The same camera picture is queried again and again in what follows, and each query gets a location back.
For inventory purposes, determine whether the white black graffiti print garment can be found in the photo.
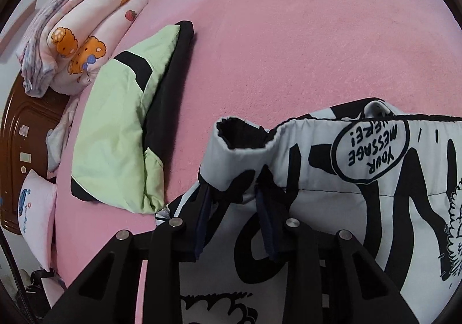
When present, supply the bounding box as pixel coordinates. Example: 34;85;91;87
158;98;461;323

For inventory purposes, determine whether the pink white pillow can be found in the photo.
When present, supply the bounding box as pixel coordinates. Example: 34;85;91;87
17;170;57;272

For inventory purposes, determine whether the green black folded garment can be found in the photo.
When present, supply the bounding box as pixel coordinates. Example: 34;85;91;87
70;21;194;215

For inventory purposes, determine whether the brown wooden headboard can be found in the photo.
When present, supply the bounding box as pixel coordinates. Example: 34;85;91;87
1;75;69;235

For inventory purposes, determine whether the pink bear print quilt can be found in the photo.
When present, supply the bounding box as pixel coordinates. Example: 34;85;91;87
16;0;147;98

